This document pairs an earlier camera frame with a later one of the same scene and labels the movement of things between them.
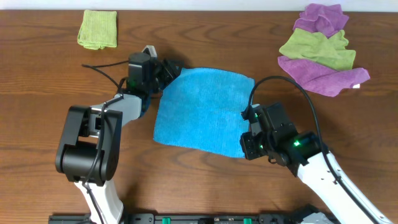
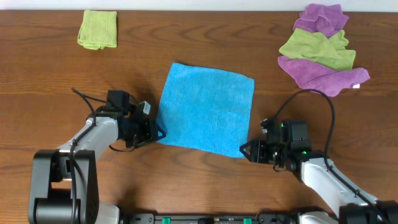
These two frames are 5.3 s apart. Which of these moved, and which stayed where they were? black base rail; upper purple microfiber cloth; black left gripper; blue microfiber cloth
Moved: black left gripper
Stayed: upper purple microfiber cloth; blue microfiber cloth; black base rail
